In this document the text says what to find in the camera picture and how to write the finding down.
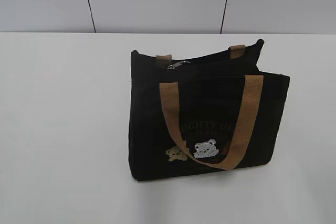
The silver zipper pull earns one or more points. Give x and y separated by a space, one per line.
177 64

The black canvas tote bag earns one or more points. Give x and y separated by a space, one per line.
220 112

